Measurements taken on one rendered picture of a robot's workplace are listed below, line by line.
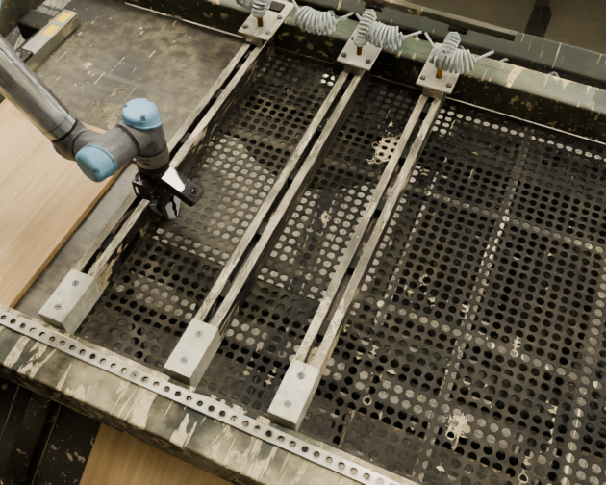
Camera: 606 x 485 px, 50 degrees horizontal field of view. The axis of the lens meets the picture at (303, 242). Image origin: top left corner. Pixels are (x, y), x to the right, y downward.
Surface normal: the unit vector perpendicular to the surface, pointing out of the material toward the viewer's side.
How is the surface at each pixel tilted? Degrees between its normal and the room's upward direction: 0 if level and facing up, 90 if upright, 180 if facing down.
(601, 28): 90
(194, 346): 57
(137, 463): 90
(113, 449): 90
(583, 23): 90
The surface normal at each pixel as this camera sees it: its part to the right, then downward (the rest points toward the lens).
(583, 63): -0.21, -0.07
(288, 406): 0.01, -0.58
